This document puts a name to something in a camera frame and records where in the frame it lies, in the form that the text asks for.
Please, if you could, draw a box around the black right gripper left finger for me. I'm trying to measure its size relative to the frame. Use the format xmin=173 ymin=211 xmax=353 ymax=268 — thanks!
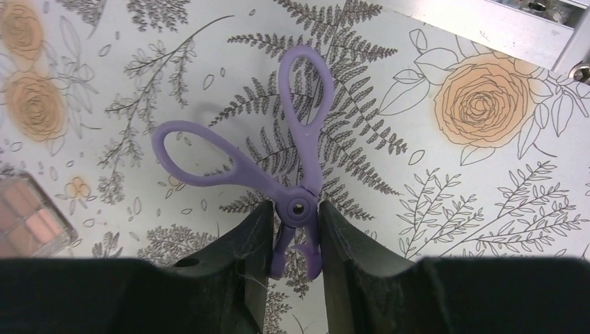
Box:
xmin=1 ymin=201 xmax=274 ymax=333

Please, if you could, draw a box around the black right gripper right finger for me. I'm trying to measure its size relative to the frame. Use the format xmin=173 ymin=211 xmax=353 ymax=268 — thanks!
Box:
xmin=319 ymin=202 xmax=589 ymax=333

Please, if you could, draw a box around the aluminium frame rail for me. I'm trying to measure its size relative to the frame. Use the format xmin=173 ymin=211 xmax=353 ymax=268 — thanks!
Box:
xmin=368 ymin=1 xmax=589 ymax=88

